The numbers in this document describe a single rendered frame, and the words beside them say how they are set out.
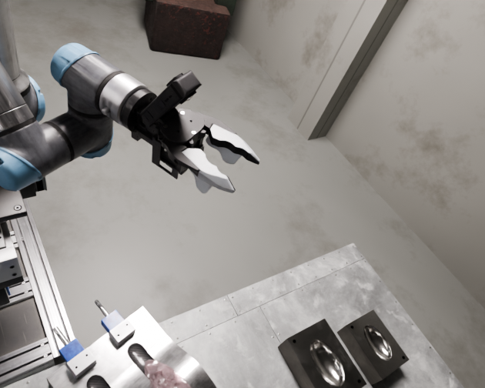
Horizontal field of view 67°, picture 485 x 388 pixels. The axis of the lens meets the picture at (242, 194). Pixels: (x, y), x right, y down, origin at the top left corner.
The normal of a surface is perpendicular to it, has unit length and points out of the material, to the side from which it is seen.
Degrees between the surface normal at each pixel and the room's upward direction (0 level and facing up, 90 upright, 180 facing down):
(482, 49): 90
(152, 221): 0
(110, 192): 0
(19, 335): 0
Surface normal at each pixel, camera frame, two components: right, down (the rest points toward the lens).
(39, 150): 0.80, -0.02
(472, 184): -0.80, 0.25
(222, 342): 0.29, -0.63
